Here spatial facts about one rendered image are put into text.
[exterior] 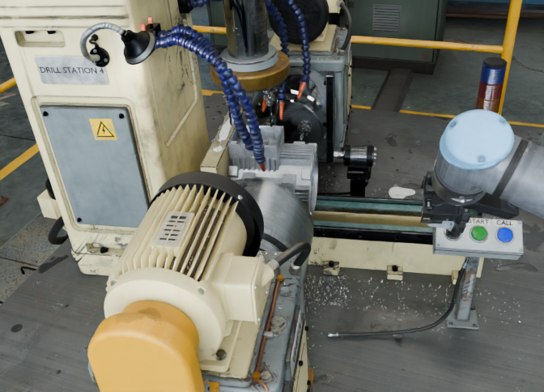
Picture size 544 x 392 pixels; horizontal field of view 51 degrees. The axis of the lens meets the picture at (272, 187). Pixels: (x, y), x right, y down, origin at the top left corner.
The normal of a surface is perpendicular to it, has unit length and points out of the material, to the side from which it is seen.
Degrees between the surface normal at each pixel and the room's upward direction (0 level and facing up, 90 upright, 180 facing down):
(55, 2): 90
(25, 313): 0
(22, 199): 0
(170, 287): 71
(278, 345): 0
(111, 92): 90
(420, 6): 90
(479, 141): 31
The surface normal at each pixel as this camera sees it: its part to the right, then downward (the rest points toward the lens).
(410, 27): -0.35, 0.55
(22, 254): -0.06, -0.82
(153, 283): -0.17, 0.25
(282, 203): 0.47, -0.67
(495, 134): -0.21, -0.43
